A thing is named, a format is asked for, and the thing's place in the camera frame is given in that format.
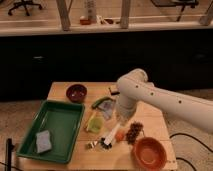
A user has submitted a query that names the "silver fork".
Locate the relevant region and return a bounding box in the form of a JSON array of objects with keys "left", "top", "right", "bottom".
[{"left": 85, "top": 140, "right": 100, "bottom": 149}]

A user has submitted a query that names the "green plastic tray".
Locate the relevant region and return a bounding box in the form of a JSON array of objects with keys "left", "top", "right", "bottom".
[{"left": 17, "top": 100, "right": 85, "bottom": 164}]

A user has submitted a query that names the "black office chair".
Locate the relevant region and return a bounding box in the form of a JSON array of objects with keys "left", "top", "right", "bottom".
[{"left": 8, "top": 0, "right": 43, "bottom": 16}]

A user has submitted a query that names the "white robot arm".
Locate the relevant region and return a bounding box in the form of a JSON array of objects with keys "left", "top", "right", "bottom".
[{"left": 116, "top": 69, "right": 213, "bottom": 134}]

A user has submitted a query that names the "green cucumber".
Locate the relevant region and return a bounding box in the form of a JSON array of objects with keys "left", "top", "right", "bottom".
[{"left": 91, "top": 97, "right": 111, "bottom": 109}]

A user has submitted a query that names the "dark red bowl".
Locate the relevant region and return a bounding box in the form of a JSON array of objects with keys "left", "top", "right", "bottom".
[{"left": 66, "top": 84, "right": 87, "bottom": 103}]

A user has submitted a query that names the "orange ball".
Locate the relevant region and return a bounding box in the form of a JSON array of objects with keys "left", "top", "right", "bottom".
[{"left": 115, "top": 130, "right": 125, "bottom": 142}]

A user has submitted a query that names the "yellow wedge piece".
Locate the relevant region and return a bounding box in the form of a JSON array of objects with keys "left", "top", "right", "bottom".
[{"left": 85, "top": 111, "right": 97, "bottom": 131}]

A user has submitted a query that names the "brown grape bunch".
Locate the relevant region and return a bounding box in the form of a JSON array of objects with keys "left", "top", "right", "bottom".
[{"left": 126, "top": 122, "right": 143, "bottom": 145}]

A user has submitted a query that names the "grey sponge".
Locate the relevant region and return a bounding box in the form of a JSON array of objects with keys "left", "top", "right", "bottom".
[{"left": 36, "top": 130, "right": 52, "bottom": 153}]

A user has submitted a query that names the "black stand post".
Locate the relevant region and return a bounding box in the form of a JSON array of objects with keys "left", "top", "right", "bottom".
[{"left": 5, "top": 138, "right": 15, "bottom": 171}]

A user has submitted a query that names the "orange bowl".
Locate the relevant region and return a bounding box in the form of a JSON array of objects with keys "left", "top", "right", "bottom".
[{"left": 132, "top": 137, "right": 167, "bottom": 171}]

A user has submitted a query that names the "grey cloth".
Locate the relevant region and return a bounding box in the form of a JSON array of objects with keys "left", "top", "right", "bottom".
[{"left": 98, "top": 100, "right": 115, "bottom": 120}]

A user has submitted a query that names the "black floor cable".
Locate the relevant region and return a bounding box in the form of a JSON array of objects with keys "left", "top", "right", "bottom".
[{"left": 169, "top": 132, "right": 213, "bottom": 171}]

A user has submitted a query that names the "small red dish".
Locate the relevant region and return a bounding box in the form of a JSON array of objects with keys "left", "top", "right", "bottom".
[{"left": 79, "top": 16, "right": 91, "bottom": 25}]

